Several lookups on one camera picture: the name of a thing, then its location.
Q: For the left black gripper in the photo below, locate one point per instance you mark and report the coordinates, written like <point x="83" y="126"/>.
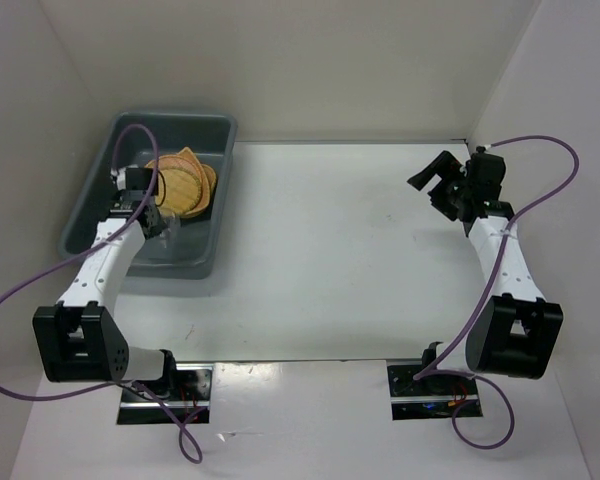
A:
<point x="152" y="233"/>

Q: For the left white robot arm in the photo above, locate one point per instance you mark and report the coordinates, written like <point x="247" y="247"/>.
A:
<point x="78" y="338"/>

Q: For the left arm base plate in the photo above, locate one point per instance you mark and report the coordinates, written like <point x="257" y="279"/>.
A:
<point x="187" y="396"/>

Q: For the round yellow bamboo plate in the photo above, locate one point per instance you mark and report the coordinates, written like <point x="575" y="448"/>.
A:
<point x="179" y="186"/>

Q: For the triangular orange woven plate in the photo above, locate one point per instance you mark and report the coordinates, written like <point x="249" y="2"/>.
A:
<point x="190" y="157"/>

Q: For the square orange woven plate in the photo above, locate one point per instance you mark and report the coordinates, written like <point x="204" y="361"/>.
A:
<point x="210" y="188"/>

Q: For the grey plastic bin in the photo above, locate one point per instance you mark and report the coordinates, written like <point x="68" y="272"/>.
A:
<point x="190" y="254"/>

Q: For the round orange woven plate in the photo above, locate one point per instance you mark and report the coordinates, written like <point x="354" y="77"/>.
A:
<point x="200" y="200"/>

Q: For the clear plastic cup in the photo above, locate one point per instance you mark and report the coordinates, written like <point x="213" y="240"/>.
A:
<point x="167" y="230"/>

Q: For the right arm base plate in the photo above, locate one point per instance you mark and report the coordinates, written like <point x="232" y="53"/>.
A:
<point x="435" y="397"/>

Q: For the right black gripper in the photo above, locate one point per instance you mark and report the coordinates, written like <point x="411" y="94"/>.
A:
<point x="445" y="165"/>

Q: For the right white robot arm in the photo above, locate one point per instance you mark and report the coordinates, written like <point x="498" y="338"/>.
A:
<point x="516" y="329"/>

